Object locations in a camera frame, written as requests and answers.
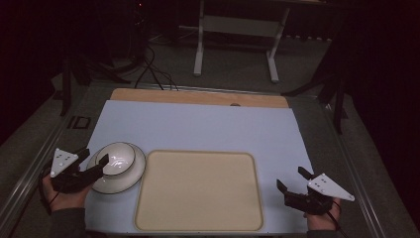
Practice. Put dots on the beige tray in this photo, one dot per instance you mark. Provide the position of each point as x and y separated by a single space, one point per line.
198 191

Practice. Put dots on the white bowl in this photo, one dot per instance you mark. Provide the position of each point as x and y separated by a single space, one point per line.
132 177
119 158

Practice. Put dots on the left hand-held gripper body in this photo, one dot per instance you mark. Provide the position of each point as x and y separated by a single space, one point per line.
62 161

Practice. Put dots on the person's left hand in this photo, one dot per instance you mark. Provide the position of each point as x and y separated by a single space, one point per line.
67 200

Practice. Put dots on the person's right hand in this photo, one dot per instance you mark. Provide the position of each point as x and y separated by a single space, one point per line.
322 222

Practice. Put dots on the pale blue table mat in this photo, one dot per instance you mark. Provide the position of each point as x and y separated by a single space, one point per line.
204 127

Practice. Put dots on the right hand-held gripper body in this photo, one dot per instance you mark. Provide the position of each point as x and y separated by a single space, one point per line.
325 188

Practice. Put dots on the white metal table frame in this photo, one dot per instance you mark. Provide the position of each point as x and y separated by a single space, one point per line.
238 26

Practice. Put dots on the black square floor plate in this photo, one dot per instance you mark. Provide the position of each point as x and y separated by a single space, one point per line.
79 122

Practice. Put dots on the black stand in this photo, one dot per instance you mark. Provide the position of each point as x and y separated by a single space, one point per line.
67 89
337 99

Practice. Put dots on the metal floor rail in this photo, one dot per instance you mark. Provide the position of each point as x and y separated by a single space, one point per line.
33 165
355 172

